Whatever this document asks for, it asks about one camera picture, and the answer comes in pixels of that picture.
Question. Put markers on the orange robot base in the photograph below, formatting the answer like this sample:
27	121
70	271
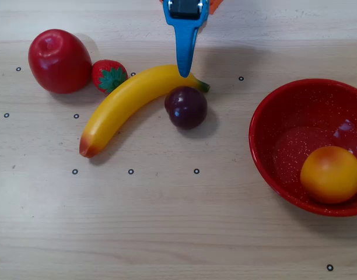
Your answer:
215	5

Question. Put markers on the red toy apple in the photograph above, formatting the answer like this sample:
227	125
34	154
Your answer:
59	61

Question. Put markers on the red toy strawberry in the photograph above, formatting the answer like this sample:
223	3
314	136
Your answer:
108	76

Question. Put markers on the dark purple toy plum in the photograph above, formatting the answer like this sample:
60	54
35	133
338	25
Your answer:
185	109

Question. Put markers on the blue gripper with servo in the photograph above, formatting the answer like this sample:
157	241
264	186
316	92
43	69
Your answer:
185	23

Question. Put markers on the yellow toy banana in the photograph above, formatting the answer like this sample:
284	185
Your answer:
129	102

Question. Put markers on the orange yellow toy peach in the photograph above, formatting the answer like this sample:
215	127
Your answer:
331	175

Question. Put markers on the red speckled bowl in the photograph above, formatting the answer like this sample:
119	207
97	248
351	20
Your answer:
283	122

